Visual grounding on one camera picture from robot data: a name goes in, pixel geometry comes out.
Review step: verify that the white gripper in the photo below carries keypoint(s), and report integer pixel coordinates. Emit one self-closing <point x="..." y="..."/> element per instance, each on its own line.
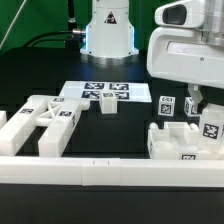
<point x="188" y="45"/>

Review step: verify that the white chair seat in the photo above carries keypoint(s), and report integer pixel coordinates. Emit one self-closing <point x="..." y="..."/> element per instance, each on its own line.
<point x="178" y="141"/>

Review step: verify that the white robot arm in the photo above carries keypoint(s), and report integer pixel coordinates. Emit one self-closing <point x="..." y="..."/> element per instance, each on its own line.
<point x="110" y="35"/>

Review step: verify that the white tagged cube right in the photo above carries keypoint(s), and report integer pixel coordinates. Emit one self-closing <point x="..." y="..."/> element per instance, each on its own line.
<point x="190" y="108"/>

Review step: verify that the white tagged cube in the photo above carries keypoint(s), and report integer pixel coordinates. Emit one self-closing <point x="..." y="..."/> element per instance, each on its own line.
<point x="166" y="106"/>
<point x="190" y="108"/>

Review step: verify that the white tagged cube left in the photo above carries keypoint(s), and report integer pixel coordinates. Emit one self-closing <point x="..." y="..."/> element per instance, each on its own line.
<point x="166" y="106"/>

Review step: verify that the thin grey rod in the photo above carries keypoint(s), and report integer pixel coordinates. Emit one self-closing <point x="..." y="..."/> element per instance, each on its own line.
<point x="6" y="35"/>

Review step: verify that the white left block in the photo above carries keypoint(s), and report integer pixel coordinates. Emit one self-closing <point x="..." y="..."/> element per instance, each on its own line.
<point x="3" y="118"/>

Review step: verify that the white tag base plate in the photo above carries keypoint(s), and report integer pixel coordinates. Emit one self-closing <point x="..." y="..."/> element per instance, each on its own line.
<point x="125" y="91"/>

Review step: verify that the white chair back frame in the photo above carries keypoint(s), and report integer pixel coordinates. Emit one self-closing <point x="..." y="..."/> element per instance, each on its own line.
<point x="59" y="115"/>

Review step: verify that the white front rail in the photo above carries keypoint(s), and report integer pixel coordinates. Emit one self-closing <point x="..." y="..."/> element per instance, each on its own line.
<point x="111" y="172"/>

